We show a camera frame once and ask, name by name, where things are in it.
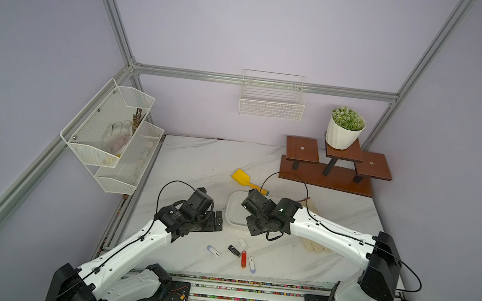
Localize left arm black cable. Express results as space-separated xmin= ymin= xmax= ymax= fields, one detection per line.
xmin=43 ymin=166 xmax=202 ymax=301

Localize white purple usb drive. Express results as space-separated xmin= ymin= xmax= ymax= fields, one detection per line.
xmin=247 ymin=256 xmax=257 ymax=274

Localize red usb drive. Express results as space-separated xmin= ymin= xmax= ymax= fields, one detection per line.
xmin=240 ymin=250 xmax=247 ymax=269

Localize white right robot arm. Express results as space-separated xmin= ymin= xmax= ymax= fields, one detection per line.
xmin=241 ymin=189 xmax=402 ymax=301

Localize clear glass in shelf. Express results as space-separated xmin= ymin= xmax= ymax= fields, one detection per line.
xmin=102 ymin=121 xmax=133 ymax=157

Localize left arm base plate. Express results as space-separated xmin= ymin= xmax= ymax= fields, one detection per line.
xmin=150 ymin=281 xmax=191 ymax=301

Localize white pot green plant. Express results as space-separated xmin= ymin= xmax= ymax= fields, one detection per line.
xmin=325 ymin=106 xmax=367 ymax=150

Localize white mesh two-tier shelf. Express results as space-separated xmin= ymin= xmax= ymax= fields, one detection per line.
xmin=60 ymin=79 xmax=164 ymax=195

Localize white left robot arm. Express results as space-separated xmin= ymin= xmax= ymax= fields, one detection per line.
xmin=45 ymin=187 xmax=223 ymax=301

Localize white blue usb drive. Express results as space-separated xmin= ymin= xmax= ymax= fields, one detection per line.
xmin=207 ymin=245 xmax=220 ymax=257

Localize beige work glove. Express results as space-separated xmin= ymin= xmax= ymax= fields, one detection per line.
xmin=302 ymin=197 xmax=332 ymax=254

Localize brown dried twigs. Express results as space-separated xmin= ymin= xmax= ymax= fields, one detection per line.
xmin=131 ymin=108 xmax=145 ymax=134

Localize white plastic storage box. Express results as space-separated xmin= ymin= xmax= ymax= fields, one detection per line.
xmin=223 ymin=188 xmax=281 ymax=233

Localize black usb drive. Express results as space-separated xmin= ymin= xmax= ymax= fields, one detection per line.
xmin=228 ymin=245 xmax=241 ymax=257

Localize yellow plastic toy shovel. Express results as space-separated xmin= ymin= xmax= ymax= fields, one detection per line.
xmin=232 ymin=169 xmax=269 ymax=196

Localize brown wooden tiered stand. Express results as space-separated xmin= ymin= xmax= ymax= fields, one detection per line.
xmin=278 ymin=136 xmax=393 ymax=198

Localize white wire wall basket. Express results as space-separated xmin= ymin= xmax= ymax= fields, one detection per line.
xmin=238 ymin=69 xmax=306 ymax=122

